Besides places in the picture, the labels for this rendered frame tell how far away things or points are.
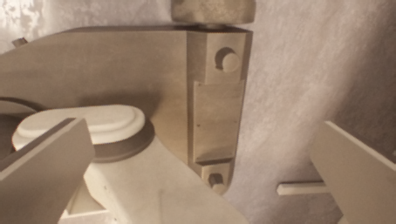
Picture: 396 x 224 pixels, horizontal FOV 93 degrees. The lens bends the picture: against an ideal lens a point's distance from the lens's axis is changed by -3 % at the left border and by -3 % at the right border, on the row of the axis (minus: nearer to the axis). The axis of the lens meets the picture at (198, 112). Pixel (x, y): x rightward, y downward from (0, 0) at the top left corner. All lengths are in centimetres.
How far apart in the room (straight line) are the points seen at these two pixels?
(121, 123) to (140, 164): 8
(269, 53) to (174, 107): 39
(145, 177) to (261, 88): 56
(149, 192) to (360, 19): 87
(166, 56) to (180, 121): 17
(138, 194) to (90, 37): 31
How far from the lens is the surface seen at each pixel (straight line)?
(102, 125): 35
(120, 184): 31
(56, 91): 52
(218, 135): 54
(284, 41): 75
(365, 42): 99
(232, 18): 44
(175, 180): 30
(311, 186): 124
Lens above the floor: 61
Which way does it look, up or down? 59 degrees down
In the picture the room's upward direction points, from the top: 156 degrees clockwise
